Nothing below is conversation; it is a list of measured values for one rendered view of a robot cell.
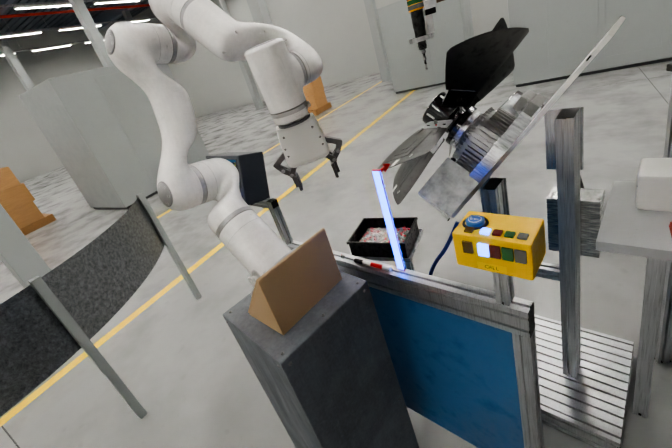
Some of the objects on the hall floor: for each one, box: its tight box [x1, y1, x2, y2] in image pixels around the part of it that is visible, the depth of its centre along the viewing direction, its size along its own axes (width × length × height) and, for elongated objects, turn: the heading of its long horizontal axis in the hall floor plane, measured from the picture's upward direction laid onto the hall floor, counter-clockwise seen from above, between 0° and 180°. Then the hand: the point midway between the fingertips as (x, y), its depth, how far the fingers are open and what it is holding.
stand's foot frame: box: [534, 314, 634, 448], centre depth 150 cm, size 62×46×8 cm
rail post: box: [512, 329, 544, 448], centre depth 97 cm, size 4×4×78 cm
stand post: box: [555, 107, 581, 379], centre depth 120 cm, size 4×9×115 cm, turn 171°
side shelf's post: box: [633, 258, 666, 418], centre depth 111 cm, size 4×4×83 cm
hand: (318, 178), depth 83 cm, fingers open, 8 cm apart
